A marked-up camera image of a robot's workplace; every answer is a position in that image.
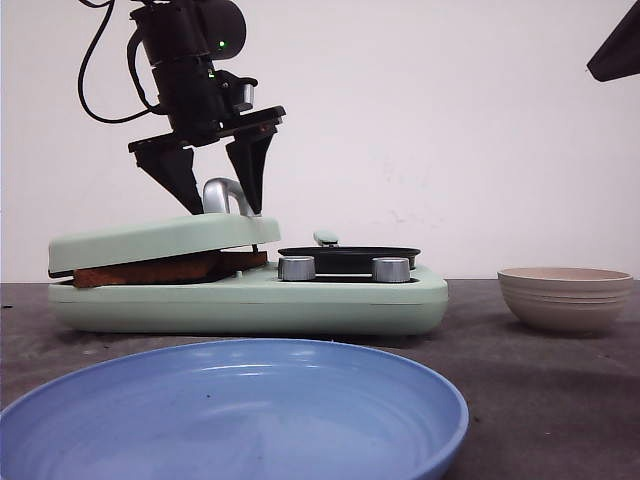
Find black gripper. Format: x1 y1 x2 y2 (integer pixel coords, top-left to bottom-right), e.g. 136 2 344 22
128 55 286 215

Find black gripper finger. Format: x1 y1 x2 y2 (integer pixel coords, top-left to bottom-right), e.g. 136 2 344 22
587 7 640 82

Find mint green sandwich maker lid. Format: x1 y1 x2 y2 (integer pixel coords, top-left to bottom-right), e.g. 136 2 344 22
48 177 281 278

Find white bread slice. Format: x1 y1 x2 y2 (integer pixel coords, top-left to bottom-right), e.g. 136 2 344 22
73 251 220 288
217 251 268 272

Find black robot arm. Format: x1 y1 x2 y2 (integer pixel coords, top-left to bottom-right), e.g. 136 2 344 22
127 1 286 215

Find mint green breakfast maker base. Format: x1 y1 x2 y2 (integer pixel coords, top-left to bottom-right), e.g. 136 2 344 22
48 264 448 336

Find left silver control knob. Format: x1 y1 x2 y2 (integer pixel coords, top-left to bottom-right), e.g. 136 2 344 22
278 256 316 282

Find silver control knob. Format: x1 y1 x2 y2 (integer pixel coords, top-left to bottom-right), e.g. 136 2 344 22
278 256 316 282
371 257 411 283

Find right silver control knob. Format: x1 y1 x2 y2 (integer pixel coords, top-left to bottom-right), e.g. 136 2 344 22
371 257 411 283

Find beige ribbed bowl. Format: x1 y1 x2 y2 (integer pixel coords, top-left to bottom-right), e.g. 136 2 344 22
497 267 633 333

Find blue plate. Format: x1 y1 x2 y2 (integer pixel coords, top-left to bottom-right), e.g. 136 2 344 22
1 339 469 479

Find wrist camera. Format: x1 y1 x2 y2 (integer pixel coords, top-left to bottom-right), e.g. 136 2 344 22
216 70 258 114

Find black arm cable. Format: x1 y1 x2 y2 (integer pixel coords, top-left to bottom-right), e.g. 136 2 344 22
77 0 166 125

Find black frying pan green handle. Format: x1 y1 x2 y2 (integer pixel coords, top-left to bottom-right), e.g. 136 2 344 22
278 230 421 275

